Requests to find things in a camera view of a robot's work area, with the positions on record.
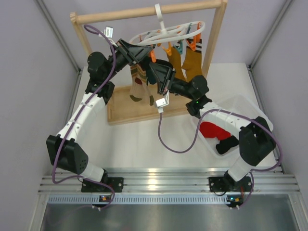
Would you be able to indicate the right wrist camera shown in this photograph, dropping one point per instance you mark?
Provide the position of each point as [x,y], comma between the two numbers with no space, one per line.
[161,103]

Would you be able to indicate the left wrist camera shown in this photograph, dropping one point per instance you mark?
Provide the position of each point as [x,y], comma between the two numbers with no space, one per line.
[108,32]

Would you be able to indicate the white plastic clip hanger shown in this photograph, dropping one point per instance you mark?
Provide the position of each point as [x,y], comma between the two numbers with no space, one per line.
[168,34]

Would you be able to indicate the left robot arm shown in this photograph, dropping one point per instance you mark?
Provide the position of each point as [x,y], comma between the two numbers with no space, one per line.
[64,148]

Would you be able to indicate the white plastic basket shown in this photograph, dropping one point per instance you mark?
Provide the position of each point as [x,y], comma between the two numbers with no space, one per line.
[243,110]

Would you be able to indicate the mustard yellow sock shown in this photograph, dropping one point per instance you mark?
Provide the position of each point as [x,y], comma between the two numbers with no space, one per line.
[175,60]
[193,62]

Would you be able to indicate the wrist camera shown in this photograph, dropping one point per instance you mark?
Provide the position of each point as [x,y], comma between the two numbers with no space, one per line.
[161,103]
[108,32]

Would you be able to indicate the aluminium rail frame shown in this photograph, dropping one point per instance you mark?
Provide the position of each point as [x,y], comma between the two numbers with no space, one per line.
[156,186]

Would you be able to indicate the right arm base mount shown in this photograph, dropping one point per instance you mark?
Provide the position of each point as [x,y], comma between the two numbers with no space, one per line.
[221,185]

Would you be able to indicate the red christmas sock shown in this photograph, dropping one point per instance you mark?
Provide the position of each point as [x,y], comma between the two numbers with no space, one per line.
[210,130]

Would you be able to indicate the wooden hanging rack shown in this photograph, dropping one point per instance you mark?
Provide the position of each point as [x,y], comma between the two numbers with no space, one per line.
[121,109]

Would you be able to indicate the dark teal sock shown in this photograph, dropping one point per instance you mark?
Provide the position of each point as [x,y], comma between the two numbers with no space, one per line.
[149,74]

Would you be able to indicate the black sock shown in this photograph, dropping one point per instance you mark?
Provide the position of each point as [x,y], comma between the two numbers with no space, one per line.
[225,145]

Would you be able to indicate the orange clothes clip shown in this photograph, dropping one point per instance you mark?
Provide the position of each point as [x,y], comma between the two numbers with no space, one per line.
[153,56]
[194,43]

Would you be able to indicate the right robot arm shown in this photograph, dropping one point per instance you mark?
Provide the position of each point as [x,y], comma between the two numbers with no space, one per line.
[255,139]

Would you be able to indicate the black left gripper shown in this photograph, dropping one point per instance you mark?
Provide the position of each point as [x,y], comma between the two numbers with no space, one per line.
[134,53]

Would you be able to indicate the teal clothes clip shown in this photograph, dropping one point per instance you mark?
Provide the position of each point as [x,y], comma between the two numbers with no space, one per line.
[179,47]

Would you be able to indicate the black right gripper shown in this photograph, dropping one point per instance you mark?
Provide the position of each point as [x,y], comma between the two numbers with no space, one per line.
[164,76]

